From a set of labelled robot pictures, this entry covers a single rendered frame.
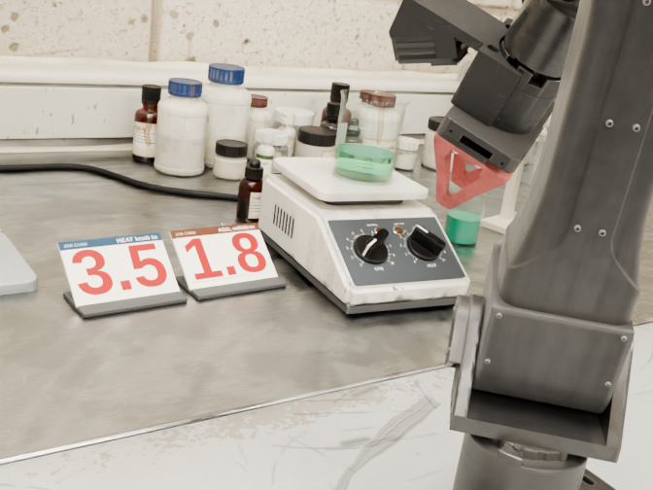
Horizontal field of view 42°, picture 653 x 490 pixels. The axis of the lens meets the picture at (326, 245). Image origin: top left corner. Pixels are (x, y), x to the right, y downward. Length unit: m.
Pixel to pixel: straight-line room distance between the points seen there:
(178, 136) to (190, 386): 0.52
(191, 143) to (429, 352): 0.49
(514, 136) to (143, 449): 0.35
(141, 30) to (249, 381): 0.69
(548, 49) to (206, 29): 0.70
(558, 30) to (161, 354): 0.36
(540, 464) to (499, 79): 0.30
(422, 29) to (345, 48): 0.71
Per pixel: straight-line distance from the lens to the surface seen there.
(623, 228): 0.39
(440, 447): 0.57
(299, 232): 0.79
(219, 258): 0.76
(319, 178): 0.80
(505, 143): 0.65
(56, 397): 0.58
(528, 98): 0.64
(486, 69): 0.64
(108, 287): 0.71
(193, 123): 1.06
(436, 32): 0.65
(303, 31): 1.31
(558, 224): 0.39
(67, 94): 1.13
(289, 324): 0.70
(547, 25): 0.62
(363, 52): 1.38
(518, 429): 0.43
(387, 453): 0.55
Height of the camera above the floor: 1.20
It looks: 20 degrees down
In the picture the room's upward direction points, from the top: 8 degrees clockwise
